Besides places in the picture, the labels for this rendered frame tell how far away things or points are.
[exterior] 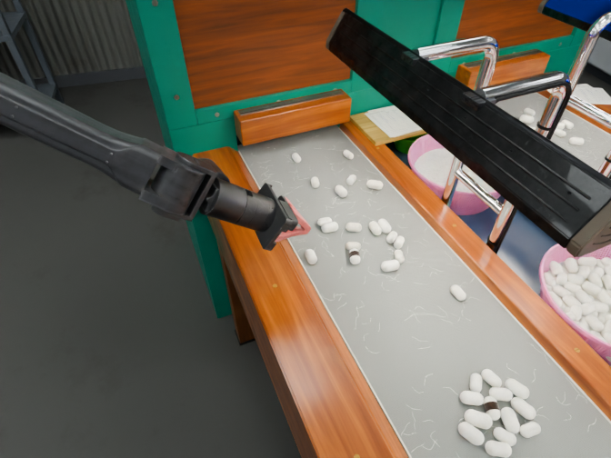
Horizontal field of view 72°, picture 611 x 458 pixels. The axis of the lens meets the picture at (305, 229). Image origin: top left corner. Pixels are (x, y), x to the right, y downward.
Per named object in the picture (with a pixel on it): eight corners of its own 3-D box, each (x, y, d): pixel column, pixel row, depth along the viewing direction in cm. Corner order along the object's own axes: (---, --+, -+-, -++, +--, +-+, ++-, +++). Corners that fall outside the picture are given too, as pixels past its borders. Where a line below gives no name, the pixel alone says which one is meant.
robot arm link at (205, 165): (152, 214, 56) (182, 158, 54) (135, 179, 64) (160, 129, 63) (226, 237, 64) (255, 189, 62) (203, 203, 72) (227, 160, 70)
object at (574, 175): (575, 261, 45) (609, 210, 40) (325, 48, 86) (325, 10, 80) (627, 239, 47) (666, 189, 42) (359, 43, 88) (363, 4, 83)
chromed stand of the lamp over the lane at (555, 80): (418, 305, 85) (485, 99, 53) (369, 240, 98) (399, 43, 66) (494, 276, 90) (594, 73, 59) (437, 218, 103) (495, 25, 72)
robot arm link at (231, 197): (199, 219, 59) (217, 184, 57) (185, 197, 64) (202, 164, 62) (240, 231, 63) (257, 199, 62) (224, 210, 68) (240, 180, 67)
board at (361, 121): (375, 146, 109) (375, 142, 108) (348, 119, 119) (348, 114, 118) (477, 120, 119) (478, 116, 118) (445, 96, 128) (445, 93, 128)
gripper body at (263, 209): (274, 184, 71) (238, 170, 66) (296, 223, 64) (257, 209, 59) (253, 213, 73) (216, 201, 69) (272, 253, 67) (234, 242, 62)
